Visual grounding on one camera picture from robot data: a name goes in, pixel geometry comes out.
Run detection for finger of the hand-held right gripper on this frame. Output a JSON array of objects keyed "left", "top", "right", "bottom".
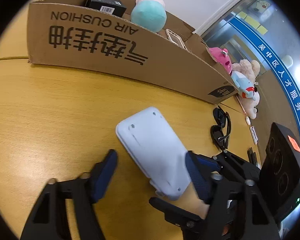
[
  {"left": 199, "top": 151, "right": 262, "bottom": 180},
  {"left": 149, "top": 197, "right": 210, "bottom": 230}
]

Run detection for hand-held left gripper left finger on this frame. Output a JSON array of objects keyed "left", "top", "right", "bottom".
[{"left": 20, "top": 149, "right": 118, "bottom": 240}]

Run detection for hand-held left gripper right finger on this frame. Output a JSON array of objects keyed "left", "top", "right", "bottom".
[{"left": 185, "top": 151, "right": 282, "bottom": 240}]

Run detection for white calculator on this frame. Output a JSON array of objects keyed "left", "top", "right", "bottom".
[{"left": 115, "top": 106, "right": 192, "bottom": 201}]

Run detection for cardboard box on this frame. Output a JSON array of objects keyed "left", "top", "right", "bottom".
[{"left": 27, "top": 0, "right": 238, "bottom": 105}]

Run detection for wooden desktop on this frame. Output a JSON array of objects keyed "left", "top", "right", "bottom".
[{"left": 0, "top": 0, "right": 265, "bottom": 240}]

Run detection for black sunglasses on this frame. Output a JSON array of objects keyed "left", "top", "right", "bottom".
[{"left": 210, "top": 105, "right": 232, "bottom": 152}]

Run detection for small black object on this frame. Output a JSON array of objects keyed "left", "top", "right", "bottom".
[{"left": 247, "top": 147, "right": 262, "bottom": 169}]

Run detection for pink pen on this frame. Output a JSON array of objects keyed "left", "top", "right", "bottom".
[{"left": 237, "top": 95, "right": 249, "bottom": 119}]

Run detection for white plush with black ears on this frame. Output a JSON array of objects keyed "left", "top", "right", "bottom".
[{"left": 240, "top": 86, "right": 260, "bottom": 120}]

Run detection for blue plush with red vest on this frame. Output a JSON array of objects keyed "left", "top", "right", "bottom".
[{"left": 230, "top": 70, "right": 256, "bottom": 99}]

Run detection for cream plush toy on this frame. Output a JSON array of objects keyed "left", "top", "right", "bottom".
[{"left": 232, "top": 59, "right": 261, "bottom": 83}]

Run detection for pink plush bear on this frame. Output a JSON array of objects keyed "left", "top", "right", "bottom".
[{"left": 206, "top": 46, "right": 234, "bottom": 75}]

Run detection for beige phone case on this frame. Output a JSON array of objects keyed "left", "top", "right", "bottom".
[{"left": 165, "top": 29, "right": 188, "bottom": 49}]

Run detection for row of yellow sticky notes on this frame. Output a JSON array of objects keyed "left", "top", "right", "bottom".
[{"left": 237, "top": 11, "right": 268, "bottom": 35}]

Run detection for teal round plush toy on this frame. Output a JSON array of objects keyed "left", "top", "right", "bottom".
[{"left": 130, "top": 0, "right": 167, "bottom": 33}]

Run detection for cartoon picture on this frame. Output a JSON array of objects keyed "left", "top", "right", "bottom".
[{"left": 247, "top": 0, "right": 273, "bottom": 15}]

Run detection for black product box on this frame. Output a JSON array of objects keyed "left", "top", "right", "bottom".
[{"left": 84, "top": 0, "right": 127, "bottom": 18}]

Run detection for blue wall banner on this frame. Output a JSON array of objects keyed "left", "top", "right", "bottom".
[{"left": 227, "top": 12, "right": 300, "bottom": 155}]

